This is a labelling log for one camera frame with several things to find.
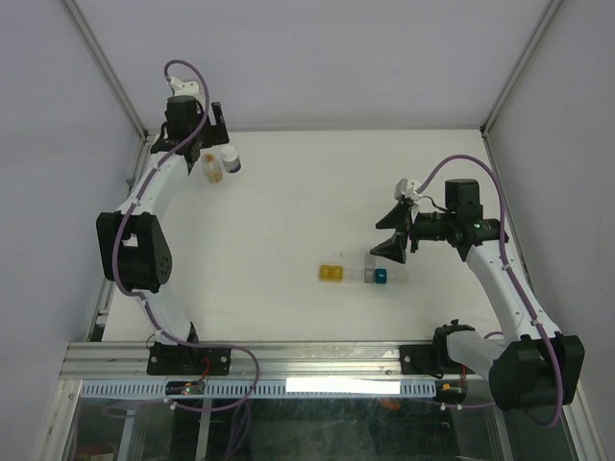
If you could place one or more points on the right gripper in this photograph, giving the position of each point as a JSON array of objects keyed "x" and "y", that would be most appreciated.
[{"x": 401, "y": 216}]

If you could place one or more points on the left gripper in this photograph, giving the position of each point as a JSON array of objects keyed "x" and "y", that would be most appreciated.
[{"x": 217, "y": 133}]

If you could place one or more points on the clear bottle gold cap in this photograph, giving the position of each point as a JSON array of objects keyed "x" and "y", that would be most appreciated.
[{"x": 211, "y": 168}]

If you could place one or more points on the weekly pill organizer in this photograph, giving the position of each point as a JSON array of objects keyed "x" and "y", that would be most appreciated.
[{"x": 373, "y": 270}]

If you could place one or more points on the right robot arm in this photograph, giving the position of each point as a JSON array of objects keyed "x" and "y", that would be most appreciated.
[{"x": 536, "y": 364}]

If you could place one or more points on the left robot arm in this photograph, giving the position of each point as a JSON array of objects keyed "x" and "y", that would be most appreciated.
[{"x": 134, "y": 251}]

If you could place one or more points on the white cap pill bottle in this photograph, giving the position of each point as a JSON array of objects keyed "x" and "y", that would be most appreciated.
[{"x": 231, "y": 160}]

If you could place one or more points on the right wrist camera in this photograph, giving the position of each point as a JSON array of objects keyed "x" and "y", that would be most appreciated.
[{"x": 407, "y": 190}]

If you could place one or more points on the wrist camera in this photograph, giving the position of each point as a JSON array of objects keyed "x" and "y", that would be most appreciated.
[
  {"x": 407, "y": 190},
  {"x": 185, "y": 88}
]

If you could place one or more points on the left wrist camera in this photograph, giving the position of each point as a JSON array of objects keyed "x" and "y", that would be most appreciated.
[{"x": 185, "y": 88}]

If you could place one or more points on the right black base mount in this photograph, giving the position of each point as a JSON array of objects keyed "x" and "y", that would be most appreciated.
[{"x": 429, "y": 359}]

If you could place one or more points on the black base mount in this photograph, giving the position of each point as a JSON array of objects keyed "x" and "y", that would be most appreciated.
[
  {"x": 429, "y": 359},
  {"x": 177, "y": 360}
]

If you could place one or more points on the left aluminium frame post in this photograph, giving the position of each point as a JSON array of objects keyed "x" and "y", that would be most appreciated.
[{"x": 83, "y": 29}]

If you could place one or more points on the aluminium frame post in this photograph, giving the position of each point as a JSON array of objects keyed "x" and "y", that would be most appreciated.
[
  {"x": 83, "y": 29},
  {"x": 535, "y": 38}
]

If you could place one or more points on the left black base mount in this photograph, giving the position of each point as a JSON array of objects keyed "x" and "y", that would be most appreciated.
[{"x": 177, "y": 360}]

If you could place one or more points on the aluminium mounting rail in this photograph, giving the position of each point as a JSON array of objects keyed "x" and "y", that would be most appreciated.
[{"x": 276, "y": 359}]

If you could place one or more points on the right aluminium frame post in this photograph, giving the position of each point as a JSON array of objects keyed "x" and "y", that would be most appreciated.
[{"x": 535, "y": 38}]

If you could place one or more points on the slotted cable duct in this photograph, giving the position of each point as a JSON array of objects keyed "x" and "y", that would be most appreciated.
[{"x": 294, "y": 387}]

